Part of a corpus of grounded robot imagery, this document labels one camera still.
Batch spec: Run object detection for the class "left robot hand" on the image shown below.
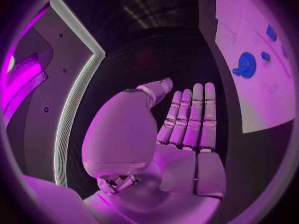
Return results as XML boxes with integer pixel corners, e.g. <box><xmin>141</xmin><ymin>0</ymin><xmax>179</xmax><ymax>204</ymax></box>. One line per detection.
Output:
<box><xmin>81</xmin><ymin>78</ymin><xmax>227</xmax><ymax>224</ymax></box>

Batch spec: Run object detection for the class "white task board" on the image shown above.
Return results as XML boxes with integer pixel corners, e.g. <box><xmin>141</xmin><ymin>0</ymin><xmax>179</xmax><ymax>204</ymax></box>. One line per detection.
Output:
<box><xmin>213</xmin><ymin>0</ymin><xmax>298</xmax><ymax>134</ymax></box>

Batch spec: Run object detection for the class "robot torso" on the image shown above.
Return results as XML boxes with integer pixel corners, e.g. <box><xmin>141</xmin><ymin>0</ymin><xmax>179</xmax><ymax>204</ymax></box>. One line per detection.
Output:
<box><xmin>1</xmin><ymin>0</ymin><xmax>107</xmax><ymax>188</ymax></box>

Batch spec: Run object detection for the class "blue gear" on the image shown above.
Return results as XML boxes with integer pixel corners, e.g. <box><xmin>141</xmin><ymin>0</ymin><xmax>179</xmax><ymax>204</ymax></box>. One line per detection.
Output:
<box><xmin>232</xmin><ymin>51</ymin><xmax>258</xmax><ymax>79</ymax></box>

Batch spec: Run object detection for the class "blue peg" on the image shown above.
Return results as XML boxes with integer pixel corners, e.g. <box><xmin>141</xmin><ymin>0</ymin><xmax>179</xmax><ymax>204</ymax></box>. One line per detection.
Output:
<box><xmin>260</xmin><ymin>51</ymin><xmax>273</xmax><ymax>62</ymax></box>

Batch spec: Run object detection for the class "blue block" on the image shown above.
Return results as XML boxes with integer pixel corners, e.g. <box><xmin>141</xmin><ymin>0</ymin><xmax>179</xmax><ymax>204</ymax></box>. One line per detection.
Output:
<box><xmin>266</xmin><ymin>24</ymin><xmax>279</xmax><ymax>42</ymax></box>

